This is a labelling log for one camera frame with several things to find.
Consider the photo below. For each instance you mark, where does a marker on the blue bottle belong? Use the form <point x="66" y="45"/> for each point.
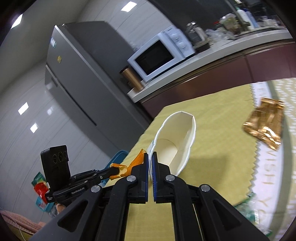
<point x="252" y="19"/>

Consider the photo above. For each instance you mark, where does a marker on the large gold snack wrapper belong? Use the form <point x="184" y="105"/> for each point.
<point x="263" y="122"/>

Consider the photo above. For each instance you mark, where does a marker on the white microwave oven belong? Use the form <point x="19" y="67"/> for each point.
<point x="152" y="55"/>

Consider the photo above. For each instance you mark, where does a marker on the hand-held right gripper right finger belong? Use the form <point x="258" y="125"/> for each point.
<point x="155" y="180"/>

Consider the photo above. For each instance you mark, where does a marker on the person's left hand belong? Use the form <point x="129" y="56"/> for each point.
<point x="60" y="207"/>

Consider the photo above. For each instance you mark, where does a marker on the grey refrigerator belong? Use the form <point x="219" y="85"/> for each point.
<point x="81" y="81"/>

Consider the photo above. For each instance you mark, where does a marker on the dark window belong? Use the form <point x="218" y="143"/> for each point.
<point x="196" y="9"/>

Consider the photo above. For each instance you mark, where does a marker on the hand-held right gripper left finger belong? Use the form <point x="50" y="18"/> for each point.
<point x="145" y="180"/>

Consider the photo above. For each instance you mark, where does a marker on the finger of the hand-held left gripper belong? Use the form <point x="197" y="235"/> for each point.
<point x="86" y="173"/>
<point x="108" y="174"/>

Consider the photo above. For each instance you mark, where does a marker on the clear food container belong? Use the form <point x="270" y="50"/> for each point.
<point x="229" y="23"/>

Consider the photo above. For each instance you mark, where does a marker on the white pump bottle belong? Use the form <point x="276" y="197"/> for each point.
<point x="242" y="19"/>

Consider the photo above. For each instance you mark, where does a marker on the glass kettle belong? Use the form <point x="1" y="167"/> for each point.
<point x="195" y="33"/>

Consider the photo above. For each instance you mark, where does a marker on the blue trash bin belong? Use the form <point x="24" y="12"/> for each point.
<point x="119" y="154"/>

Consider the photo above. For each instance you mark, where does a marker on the kitchen counter with cabinets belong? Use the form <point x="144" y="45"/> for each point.
<point x="208" y="76"/>

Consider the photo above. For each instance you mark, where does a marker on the green and white snack wrapper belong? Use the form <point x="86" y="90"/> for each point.
<point x="247" y="208"/>

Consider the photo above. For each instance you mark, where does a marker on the red and teal bag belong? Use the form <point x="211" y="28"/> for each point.
<point x="40" y="188"/>

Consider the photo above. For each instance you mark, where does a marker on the person's left forearm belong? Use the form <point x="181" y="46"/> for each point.
<point x="23" y="227"/>

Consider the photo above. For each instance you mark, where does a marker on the copper tumbler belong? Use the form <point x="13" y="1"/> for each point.
<point x="131" y="78"/>

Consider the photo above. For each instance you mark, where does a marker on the large dotted paper cup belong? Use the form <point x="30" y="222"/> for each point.
<point x="175" y="129"/>

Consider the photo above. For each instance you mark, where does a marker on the large orange peel piece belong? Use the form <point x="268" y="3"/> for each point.
<point x="138" y="158"/>

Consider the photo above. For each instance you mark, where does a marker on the clear plastic bag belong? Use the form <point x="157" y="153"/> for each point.
<point x="214" y="34"/>

